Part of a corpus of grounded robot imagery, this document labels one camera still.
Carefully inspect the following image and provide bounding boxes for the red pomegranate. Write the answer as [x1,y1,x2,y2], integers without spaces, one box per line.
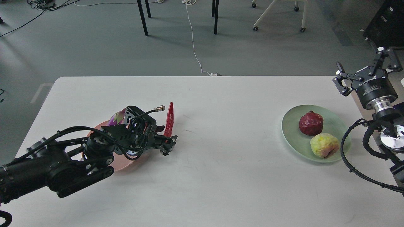
[299,110,324,136]

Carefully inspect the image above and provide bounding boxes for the red chili pepper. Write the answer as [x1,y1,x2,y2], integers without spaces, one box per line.
[163,102,174,137]

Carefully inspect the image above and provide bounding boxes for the black table legs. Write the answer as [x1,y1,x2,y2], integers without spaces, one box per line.
[137,0,219,36]

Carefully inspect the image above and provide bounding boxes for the green plate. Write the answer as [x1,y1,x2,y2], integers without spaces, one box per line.
[282,105,348,163]

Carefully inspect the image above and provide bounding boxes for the pink plate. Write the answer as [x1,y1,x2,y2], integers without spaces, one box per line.
[81,121,149,172]

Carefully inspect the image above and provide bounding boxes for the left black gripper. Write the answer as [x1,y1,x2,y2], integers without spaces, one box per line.
[87,105,178,160]

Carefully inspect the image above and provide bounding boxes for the black equipment case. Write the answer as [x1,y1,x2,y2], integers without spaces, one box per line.
[363,0,404,48]

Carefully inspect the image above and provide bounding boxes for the purple eggplant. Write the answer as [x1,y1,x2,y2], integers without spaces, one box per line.
[107,108,126,126]

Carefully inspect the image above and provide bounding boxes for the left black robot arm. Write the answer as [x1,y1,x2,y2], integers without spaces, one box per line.
[1,102,177,204]

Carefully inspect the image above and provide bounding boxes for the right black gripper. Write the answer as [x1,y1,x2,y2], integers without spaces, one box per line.
[332,47,403,110]

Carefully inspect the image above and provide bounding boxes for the white office chair base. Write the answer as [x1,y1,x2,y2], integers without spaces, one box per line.
[252,0,308,33]

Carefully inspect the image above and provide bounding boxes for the black cables on floor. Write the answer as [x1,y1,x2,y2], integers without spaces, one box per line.
[0,0,76,38]

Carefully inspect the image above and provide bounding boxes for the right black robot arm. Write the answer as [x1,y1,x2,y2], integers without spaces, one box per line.
[332,47,404,193]

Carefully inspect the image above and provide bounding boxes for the white cable on floor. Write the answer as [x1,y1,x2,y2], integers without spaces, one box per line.
[181,0,217,77]

